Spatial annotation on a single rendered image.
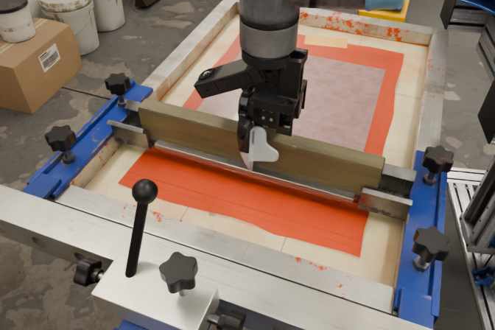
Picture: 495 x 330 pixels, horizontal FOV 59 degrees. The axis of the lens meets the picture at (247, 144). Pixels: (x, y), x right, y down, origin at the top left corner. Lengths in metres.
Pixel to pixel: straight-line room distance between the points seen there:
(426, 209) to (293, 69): 0.29
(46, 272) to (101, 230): 1.32
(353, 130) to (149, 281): 0.52
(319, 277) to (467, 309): 1.04
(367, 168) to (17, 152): 2.04
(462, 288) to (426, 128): 0.87
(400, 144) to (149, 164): 0.46
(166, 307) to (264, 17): 0.34
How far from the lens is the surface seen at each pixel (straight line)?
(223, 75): 0.62
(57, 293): 1.86
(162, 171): 0.78
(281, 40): 0.55
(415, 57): 1.14
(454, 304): 1.60
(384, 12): 1.33
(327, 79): 1.00
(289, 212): 0.71
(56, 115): 2.63
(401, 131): 0.90
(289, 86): 0.60
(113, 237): 0.60
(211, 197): 0.73
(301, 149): 0.67
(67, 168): 0.77
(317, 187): 0.70
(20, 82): 2.58
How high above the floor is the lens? 1.51
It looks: 43 degrees down
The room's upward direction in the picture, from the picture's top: straight up
